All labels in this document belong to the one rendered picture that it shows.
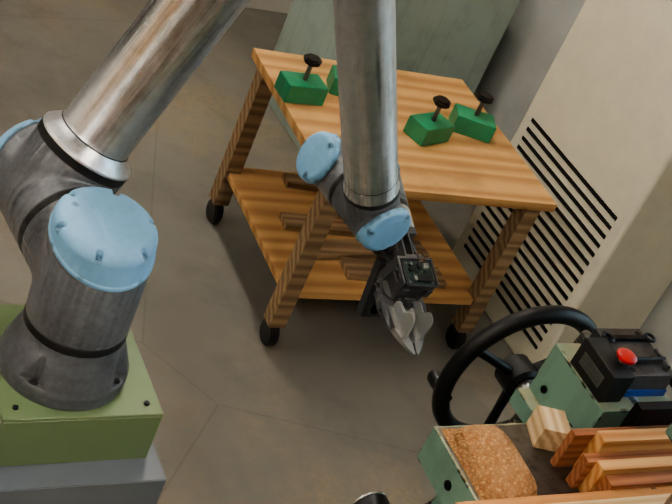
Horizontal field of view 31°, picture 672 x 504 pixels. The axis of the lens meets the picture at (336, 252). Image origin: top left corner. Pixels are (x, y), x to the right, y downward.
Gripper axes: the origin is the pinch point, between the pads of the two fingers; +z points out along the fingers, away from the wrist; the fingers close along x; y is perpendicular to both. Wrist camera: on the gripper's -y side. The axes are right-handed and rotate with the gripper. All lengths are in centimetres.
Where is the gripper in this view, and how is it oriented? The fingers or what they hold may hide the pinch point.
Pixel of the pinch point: (411, 350)
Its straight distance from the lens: 204.1
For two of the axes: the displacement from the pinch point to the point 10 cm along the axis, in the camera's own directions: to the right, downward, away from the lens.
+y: 4.7, -4.9, -7.3
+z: 2.0, 8.7, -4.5
